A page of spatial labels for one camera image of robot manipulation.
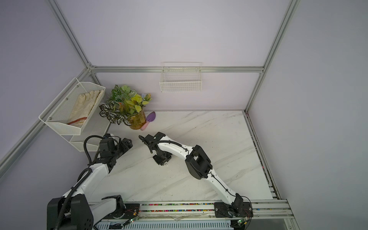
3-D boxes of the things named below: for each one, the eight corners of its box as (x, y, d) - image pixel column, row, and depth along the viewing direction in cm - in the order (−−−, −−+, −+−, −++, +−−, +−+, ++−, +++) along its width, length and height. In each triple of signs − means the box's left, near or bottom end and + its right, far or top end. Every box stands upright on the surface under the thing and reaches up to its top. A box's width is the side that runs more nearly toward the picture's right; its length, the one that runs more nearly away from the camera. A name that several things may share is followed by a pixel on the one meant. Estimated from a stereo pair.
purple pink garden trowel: (140, 130, 110) (140, 128, 108) (151, 112, 123) (150, 110, 121) (147, 131, 109) (147, 129, 108) (157, 113, 122) (157, 111, 120)
